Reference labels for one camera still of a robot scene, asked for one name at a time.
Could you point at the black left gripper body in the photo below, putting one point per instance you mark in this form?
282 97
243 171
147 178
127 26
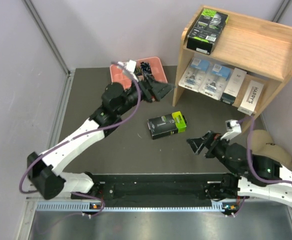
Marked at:
146 94

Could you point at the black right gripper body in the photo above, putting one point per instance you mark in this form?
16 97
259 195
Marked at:
217 146

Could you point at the black green Gillette razor box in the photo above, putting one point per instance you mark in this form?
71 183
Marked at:
167 125

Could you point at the blue white razor blister pack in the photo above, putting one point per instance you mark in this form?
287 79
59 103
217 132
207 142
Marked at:
194 74

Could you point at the white Harry's razor box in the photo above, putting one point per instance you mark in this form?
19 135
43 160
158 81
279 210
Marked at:
251 97

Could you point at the black green face-print razor box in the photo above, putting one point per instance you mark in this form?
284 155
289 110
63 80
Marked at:
206 31

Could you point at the white razor box dark end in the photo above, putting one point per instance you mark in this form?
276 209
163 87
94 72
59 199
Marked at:
233 86

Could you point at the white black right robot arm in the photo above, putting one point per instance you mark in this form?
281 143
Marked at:
251 175

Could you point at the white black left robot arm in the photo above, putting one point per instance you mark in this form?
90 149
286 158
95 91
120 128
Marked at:
47 169

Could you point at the light wooden two-tier shelf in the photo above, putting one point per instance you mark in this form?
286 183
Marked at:
260 47

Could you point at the pink divided organizer tray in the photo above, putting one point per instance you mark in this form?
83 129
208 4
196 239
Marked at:
158 73

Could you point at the blue rolled tie in tray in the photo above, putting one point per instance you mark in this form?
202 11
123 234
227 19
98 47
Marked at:
145 68

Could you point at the beige baseball cap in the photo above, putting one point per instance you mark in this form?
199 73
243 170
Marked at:
262 144

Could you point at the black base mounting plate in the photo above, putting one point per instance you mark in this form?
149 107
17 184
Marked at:
156 187

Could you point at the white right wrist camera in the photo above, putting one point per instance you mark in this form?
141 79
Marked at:
233 129

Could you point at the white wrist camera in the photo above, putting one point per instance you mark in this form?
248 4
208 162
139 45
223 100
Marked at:
233 129
128 68

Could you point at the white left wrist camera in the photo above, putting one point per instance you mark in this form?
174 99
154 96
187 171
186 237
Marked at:
128 68

